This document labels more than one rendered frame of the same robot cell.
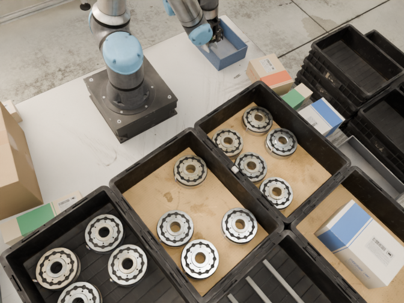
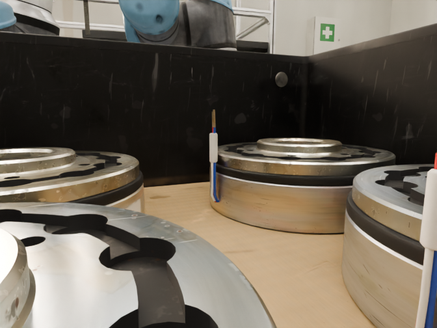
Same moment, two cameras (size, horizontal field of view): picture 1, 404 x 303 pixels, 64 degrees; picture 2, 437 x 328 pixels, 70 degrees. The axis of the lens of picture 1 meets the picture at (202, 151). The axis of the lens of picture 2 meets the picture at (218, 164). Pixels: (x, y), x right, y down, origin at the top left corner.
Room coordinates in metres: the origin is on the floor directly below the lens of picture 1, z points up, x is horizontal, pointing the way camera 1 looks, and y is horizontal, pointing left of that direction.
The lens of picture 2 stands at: (0.46, -0.21, 0.88)
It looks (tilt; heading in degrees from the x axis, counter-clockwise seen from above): 9 degrees down; 27
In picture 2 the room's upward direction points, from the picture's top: straight up
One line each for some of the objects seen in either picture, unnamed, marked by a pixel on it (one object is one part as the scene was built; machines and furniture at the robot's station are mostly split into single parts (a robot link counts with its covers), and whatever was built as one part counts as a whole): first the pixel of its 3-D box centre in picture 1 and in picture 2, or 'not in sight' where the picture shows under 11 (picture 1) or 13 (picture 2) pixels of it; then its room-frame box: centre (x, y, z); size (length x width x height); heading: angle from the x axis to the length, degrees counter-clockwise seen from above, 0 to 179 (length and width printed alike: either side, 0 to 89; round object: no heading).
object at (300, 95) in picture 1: (285, 106); not in sight; (0.82, -0.29, 0.73); 0.24 x 0.06 x 0.06; 140
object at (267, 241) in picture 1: (195, 205); not in sight; (0.28, -0.01, 0.92); 0.40 x 0.30 x 0.02; 50
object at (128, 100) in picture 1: (127, 83); not in sight; (0.69, 0.30, 0.85); 0.15 x 0.15 x 0.10
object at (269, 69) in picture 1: (269, 77); not in sight; (0.95, -0.22, 0.74); 0.16 x 0.12 x 0.07; 33
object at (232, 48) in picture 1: (219, 44); not in sight; (1.08, 0.01, 0.74); 0.20 x 0.15 x 0.07; 45
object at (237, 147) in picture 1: (227, 142); (12, 172); (0.53, -0.08, 0.86); 0.10 x 0.10 x 0.01
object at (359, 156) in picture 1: (359, 178); not in sight; (0.56, -0.58, 0.73); 0.27 x 0.20 x 0.05; 46
